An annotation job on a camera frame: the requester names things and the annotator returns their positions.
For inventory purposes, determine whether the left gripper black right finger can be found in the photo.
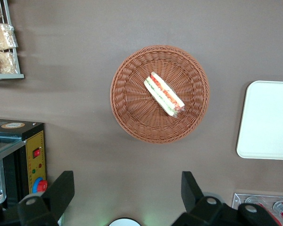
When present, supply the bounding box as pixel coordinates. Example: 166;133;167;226
171;171;283;226

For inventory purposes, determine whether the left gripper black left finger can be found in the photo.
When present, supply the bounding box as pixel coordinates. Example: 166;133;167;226
17;170;75;226

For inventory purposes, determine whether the triangle sandwich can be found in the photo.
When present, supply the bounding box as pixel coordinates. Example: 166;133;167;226
143;72;186;118

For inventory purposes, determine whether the cream rectangular tray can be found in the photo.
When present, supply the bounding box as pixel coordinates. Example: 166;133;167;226
236;81;283;161

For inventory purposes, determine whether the large round brown wicker basket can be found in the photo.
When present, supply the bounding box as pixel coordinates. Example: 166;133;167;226
109;45;210;145

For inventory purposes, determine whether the tray of packaged snacks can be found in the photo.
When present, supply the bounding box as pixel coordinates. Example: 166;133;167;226
0;0;25;81

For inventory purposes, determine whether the clear acrylic bottle rack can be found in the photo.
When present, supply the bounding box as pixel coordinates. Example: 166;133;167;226
231;192;283;226

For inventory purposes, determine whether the black glass food warmer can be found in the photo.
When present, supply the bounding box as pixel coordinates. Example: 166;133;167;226
0;118;48;210

